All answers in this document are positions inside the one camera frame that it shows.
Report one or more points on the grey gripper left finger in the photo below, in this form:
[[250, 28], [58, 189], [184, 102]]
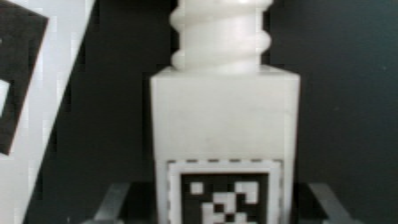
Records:
[[127, 206]]

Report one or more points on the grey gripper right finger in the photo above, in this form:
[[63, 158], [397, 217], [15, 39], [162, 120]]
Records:
[[319, 208]]

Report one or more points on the white base tag plate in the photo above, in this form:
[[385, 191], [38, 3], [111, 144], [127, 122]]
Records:
[[43, 26]]

